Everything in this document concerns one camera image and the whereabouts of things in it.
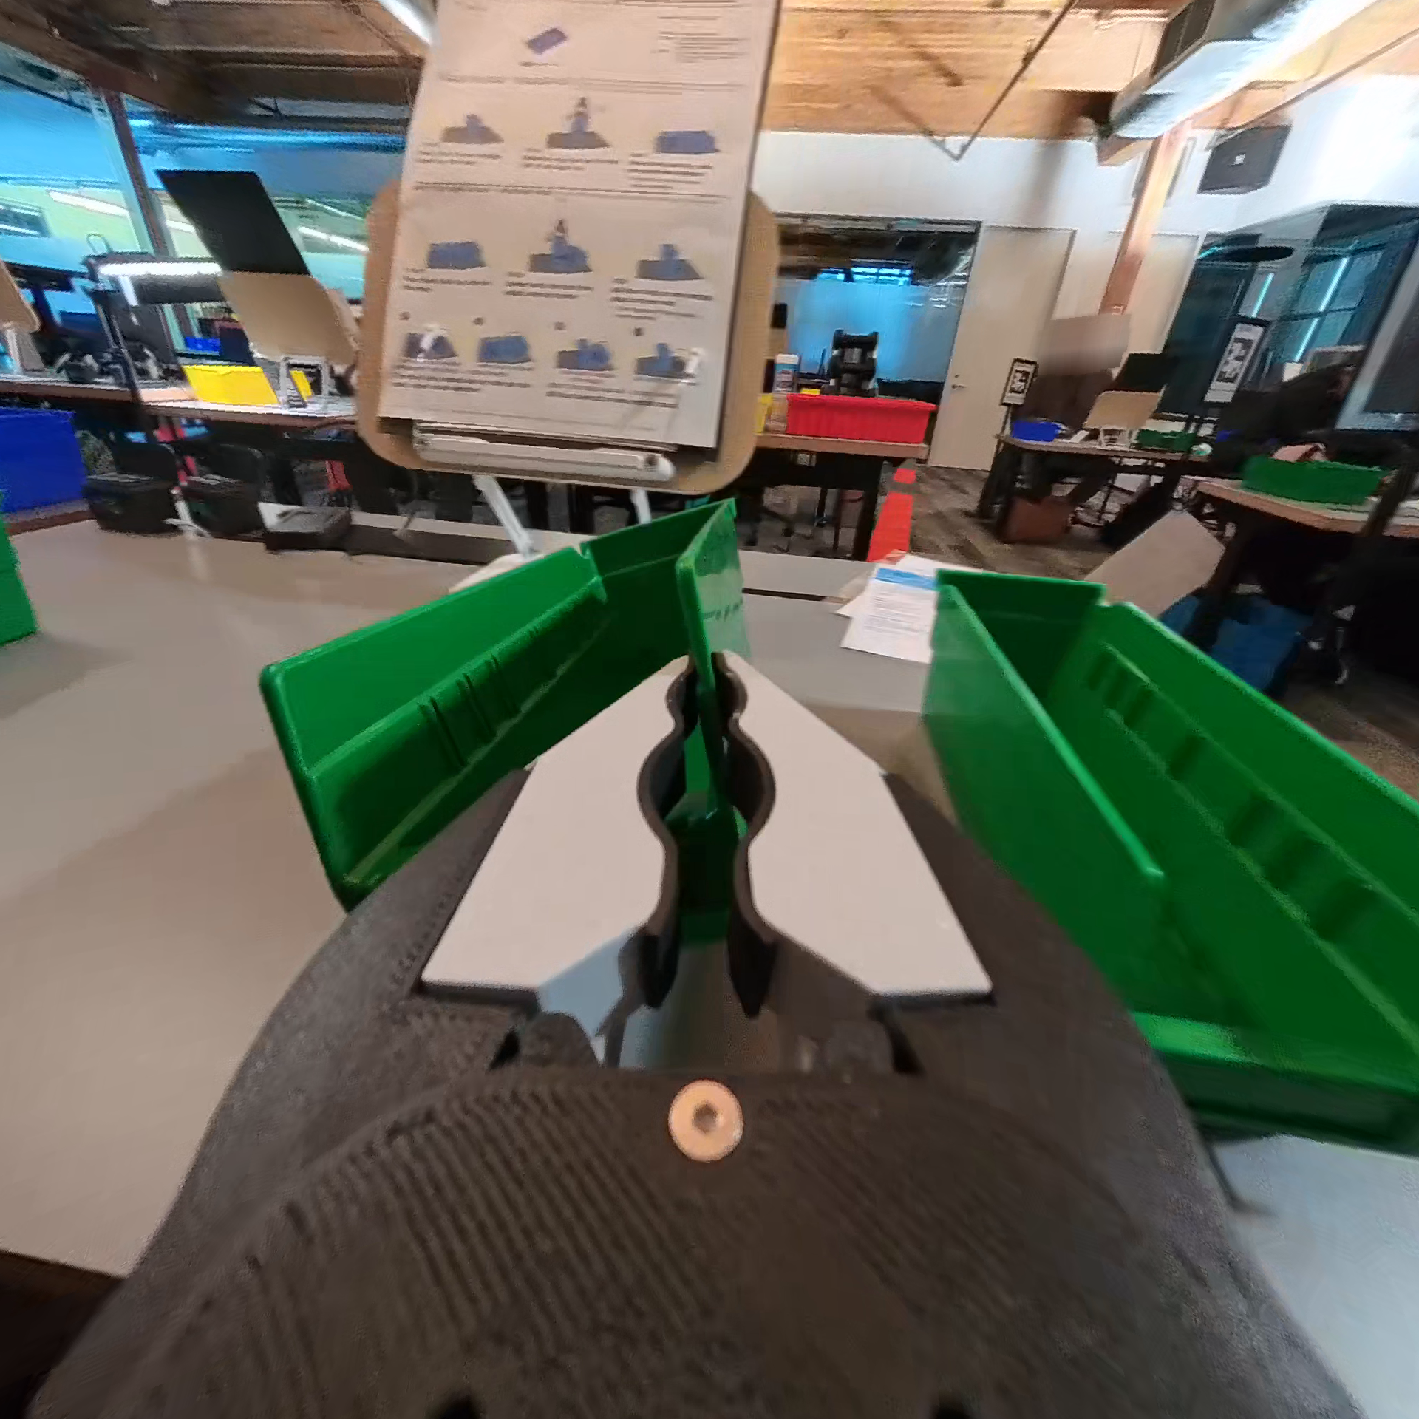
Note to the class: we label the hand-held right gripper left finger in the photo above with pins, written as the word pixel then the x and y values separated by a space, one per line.
pixel 543 887

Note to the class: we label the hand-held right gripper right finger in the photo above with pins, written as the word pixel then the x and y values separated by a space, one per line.
pixel 866 887

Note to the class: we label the green plastic storage bin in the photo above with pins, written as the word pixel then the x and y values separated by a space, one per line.
pixel 1053 831
pixel 444 710
pixel 18 610
pixel 8 549

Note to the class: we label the grey desk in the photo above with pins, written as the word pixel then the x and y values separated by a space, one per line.
pixel 166 831

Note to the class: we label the black desk light bar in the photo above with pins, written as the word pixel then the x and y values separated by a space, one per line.
pixel 156 277

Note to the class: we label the white paper with blue print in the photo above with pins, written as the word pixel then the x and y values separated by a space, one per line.
pixel 893 615

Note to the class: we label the orange cone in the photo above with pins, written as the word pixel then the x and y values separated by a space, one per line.
pixel 893 515

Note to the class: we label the black power adapter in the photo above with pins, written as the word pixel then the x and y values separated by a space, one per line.
pixel 308 527

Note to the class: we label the grey cardboard panel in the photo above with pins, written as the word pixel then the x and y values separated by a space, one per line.
pixel 1160 564

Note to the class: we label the long wooden workbench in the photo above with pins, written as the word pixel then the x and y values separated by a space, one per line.
pixel 844 450

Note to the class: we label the red plastic bin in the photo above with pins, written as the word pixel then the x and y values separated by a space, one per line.
pixel 859 419

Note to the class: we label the small yellow bin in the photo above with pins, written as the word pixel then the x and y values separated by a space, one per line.
pixel 773 416

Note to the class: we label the small blue bin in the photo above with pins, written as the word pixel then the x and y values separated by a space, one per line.
pixel 1036 429

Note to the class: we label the white canister blue label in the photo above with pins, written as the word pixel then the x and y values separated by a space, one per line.
pixel 785 375

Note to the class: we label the marker sign on stand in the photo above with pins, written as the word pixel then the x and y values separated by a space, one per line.
pixel 1020 380

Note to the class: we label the wooden table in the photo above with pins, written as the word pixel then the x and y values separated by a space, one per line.
pixel 1275 504

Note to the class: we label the instruction sheet on stand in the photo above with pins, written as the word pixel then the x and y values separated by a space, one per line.
pixel 754 333

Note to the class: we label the white door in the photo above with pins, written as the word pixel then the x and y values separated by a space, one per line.
pixel 1004 333

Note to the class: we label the yellow plastic bin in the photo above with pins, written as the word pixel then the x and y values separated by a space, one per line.
pixel 234 385

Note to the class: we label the wooden document stand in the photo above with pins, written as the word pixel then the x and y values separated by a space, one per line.
pixel 288 311

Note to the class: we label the black and white marker sign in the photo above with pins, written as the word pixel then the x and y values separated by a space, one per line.
pixel 1237 360

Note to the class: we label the blue plastic bin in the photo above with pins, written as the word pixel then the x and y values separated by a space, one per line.
pixel 40 460

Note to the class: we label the printed instruction sheet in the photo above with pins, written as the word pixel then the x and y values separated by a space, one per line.
pixel 577 222

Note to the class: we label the black hanging panel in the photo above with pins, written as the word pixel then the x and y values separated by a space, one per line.
pixel 234 222

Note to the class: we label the black wall speaker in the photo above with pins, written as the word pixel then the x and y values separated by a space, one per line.
pixel 1248 159

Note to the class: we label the silver ventilation duct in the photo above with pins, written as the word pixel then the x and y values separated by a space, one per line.
pixel 1221 56

